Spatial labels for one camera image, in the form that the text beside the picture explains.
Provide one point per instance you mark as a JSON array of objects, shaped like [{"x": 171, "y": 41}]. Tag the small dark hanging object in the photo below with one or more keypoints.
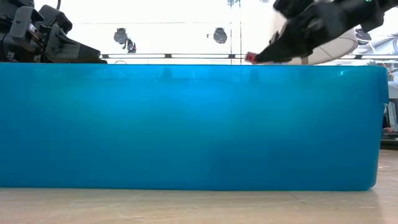
[{"x": 131, "y": 46}]

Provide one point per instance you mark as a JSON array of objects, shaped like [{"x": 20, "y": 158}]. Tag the horizontal black rail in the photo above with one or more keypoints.
[{"x": 168, "y": 56}]

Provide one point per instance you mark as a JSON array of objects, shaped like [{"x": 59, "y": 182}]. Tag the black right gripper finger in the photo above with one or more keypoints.
[{"x": 289, "y": 46}]

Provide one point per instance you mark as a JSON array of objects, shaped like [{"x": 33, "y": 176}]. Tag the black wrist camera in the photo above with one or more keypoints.
[
  {"x": 292, "y": 7},
  {"x": 57, "y": 17}
]

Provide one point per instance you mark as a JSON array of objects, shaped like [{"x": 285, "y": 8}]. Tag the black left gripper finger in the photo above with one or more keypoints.
[
  {"x": 93, "y": 60},
  {"x": 65, "y": 49}
]

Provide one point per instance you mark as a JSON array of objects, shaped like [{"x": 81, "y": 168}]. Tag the blue plastic bin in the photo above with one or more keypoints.
[{"x": 186, "y": 124}]

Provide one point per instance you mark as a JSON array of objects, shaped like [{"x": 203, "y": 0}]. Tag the grey desk equipment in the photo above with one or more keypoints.
[{"x": 390, "y": 121}]

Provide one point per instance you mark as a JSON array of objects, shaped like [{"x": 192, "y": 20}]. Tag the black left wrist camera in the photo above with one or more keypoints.
[{"x": 57, "y": 17}]

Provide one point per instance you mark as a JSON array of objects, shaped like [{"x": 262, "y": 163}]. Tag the thin vertical pole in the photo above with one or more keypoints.
[{"x": 231, "y": 31}]

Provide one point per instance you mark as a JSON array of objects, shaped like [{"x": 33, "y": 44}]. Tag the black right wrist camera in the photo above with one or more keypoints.
[{"x": 292, "y": 7}]

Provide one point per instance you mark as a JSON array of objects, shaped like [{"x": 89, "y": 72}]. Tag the small red dropper bottle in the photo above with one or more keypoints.
[{"x": 250, "y": 58}]

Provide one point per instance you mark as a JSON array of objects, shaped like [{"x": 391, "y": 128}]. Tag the round dark fixture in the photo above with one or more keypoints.
[
  {"x": 120, "y": 35},
  {"x": 364, "y": 38},
  {"x": 220, "y": 35}
]

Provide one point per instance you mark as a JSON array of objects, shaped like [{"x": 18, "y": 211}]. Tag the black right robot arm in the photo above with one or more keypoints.
[{"x": 391, "y": 4}]

